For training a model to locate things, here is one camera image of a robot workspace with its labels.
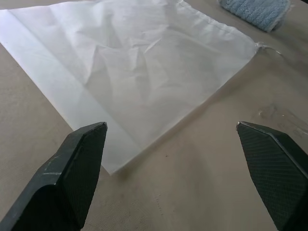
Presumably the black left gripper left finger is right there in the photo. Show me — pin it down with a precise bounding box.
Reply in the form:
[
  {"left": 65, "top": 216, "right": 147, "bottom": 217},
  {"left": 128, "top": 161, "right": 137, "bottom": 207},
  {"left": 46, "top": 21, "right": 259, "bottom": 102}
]
[{"left": 0, "top": 121, "right": 108, "bottom": 231}]

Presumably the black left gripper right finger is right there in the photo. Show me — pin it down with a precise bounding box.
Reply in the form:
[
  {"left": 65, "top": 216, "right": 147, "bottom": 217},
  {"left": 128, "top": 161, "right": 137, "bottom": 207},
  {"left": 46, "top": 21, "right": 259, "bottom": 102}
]
[{"left": 236, "top": 121, "right": 308, "bottom": 231}]

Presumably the blue rolled towel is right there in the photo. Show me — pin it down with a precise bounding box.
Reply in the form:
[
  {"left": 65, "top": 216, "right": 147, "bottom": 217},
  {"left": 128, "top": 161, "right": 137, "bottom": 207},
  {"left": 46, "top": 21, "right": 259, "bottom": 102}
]
[{"left": 216, "top": 0, "right": 293, "bottom": 32}]

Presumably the white drawstring bag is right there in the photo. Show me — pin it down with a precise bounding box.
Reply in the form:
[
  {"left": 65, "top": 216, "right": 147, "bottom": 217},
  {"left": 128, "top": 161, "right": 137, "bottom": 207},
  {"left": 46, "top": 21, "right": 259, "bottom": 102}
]
[{"left": 0, "top": 0, "right": 284, "bottom": 176}]

